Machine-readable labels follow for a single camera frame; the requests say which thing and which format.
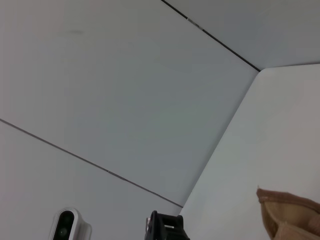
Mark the khaki canvas food bag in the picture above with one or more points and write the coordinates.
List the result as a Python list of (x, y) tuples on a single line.
[(287, 207)]

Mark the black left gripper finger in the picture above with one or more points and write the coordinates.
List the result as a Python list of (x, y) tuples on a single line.
[(170, 227)]

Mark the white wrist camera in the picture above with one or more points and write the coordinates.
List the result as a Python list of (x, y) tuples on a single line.
[(66, 225)]

